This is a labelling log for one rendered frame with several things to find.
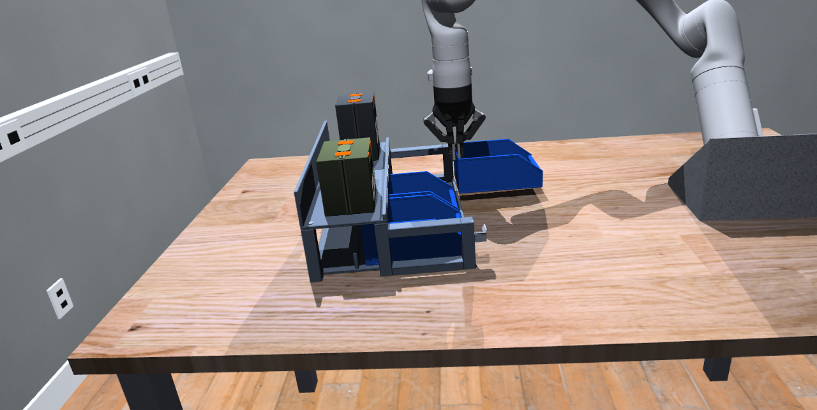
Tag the grey metal shelf rack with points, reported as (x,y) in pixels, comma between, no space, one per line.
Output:
(341,245)

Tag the olive green case with orange latches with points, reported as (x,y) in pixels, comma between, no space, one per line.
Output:
(347,177)

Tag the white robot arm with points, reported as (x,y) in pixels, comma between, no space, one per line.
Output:
(719,81)

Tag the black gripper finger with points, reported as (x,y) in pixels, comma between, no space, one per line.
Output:
(449,138)
(478,119)

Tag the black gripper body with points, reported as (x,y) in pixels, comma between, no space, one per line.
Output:
(453,100)

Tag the black case with orange grip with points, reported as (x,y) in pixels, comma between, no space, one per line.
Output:
(357,118)

